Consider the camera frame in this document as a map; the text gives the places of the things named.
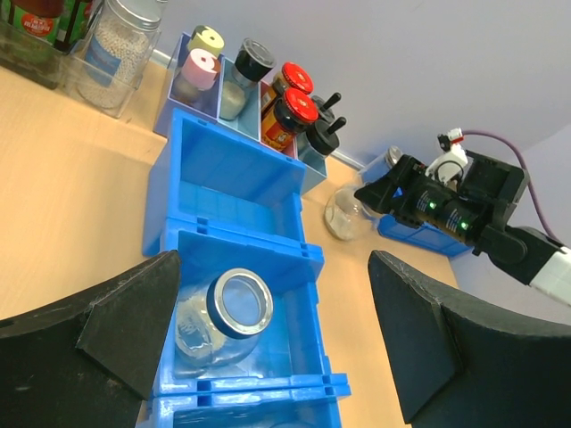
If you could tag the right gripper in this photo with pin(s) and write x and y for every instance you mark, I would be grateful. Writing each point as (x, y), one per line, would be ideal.
(476, 214)

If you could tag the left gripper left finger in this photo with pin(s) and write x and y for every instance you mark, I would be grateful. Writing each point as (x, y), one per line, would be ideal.
(90, 359)

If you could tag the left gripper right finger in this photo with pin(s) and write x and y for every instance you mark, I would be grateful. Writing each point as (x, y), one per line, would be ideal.
(458, 361)

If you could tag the lidded glass jar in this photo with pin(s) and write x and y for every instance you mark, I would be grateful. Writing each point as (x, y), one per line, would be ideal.
(380, 165)

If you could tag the large blue divided bin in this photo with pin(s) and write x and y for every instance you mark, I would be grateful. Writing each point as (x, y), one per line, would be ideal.
(231, 208)

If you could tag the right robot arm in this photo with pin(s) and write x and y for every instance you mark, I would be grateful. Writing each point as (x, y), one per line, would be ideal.
(546, 264)

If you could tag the blue tray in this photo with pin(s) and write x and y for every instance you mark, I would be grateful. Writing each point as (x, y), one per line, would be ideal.
(426, 237)

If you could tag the front black dispenser bottle middle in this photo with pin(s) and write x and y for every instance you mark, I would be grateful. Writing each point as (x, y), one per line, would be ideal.
(319, 140)

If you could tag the black dispenser bottle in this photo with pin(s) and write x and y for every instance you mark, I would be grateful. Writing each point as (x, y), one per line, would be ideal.
(319, 140)
(325, 106)

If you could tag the rear black dispenser bottle middle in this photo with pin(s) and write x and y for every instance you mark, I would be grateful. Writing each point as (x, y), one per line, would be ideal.
(325, 106)

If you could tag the pastel compartment organizer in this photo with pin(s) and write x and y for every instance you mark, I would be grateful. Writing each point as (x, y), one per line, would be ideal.
(247, 124)

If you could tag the front red-lid sauce jar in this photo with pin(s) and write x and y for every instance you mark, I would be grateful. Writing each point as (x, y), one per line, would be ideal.
(288, 117)

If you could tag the red-lid sauce jar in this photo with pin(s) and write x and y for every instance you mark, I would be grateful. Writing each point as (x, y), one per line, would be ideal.
(291, 75)
(288, 117)

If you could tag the rear red-lid sauce jar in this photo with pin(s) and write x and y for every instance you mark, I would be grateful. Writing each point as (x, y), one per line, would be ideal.
(291, 75)

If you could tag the grey-lid salt shaker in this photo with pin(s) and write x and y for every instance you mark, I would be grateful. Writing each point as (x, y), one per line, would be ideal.
(253, 62)

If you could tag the pink-cap spice bottle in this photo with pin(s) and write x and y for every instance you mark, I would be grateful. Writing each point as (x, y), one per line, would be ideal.
(197, 76)

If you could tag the yellow-cap spice bottle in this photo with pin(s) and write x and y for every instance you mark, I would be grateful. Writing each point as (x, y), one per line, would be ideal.
(206, 38)

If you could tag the front silver-lid jar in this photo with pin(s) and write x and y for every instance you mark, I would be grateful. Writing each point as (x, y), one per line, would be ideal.
(116, 51)

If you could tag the clear plastic organizer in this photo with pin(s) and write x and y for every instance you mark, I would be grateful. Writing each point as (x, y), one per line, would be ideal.
(44, 64)

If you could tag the front yellow-cap sauce bottle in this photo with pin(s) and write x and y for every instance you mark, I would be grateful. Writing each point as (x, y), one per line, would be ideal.
(37, 18)

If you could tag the yellow-cap sauce bottle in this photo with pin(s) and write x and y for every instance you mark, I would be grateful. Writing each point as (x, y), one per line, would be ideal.
(77, 16)
(37, 18)

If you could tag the rear yellow-cap sauce bottle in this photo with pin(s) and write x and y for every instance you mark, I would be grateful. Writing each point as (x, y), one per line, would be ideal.
(77, 16)

